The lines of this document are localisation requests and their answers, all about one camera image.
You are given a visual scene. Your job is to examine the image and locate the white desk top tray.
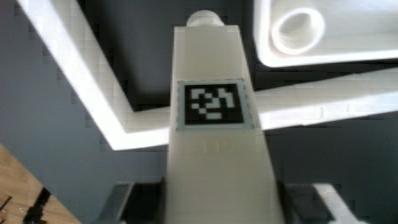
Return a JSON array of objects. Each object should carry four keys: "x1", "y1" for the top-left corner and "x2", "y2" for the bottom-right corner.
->
[{"x1": 252, "y1": 0, "x2": 398, "y2": 67}]

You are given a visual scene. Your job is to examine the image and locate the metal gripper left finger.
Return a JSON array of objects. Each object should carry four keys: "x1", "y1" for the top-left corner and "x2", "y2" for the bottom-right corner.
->
[{"x1": 94, "y1": 183, "x2": 133, "y2": 224}]

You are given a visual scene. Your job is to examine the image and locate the white L-shaped fence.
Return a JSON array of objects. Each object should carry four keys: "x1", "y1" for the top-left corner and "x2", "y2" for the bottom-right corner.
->
[{"x1": 16, "y1": 0, "x2": 398, "y2": 151}]

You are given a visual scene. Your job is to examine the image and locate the white leg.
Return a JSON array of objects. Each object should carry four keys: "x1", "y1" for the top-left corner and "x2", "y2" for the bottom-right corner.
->
[{"x1": 163, "y1": 10, "x2": 284, "y2": 224}]

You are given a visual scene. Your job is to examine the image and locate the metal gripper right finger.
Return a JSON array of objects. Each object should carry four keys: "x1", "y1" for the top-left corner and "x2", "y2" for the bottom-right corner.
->
[{"x1": 312, "y1": 183, "x2": 368, "y2": 224}]

